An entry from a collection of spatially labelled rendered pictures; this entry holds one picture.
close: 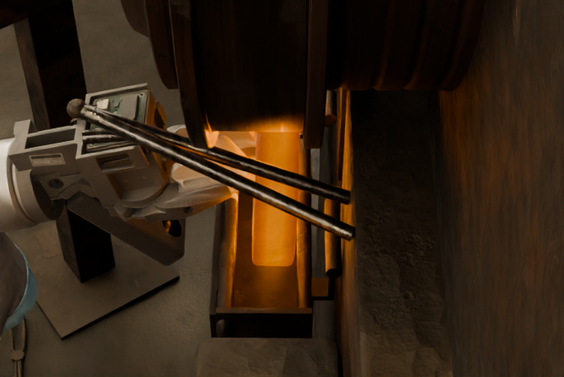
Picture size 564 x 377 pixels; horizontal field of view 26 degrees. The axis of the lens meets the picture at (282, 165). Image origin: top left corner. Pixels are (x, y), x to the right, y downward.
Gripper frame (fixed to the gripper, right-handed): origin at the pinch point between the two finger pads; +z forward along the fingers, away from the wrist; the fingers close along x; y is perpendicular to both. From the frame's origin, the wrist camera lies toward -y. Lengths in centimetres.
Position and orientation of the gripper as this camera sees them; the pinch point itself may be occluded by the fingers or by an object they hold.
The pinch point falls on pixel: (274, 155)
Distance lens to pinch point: 98.2
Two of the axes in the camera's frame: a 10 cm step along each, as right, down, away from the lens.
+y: -2.6, -6.5, -7.2
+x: 0.1, -7.4, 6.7
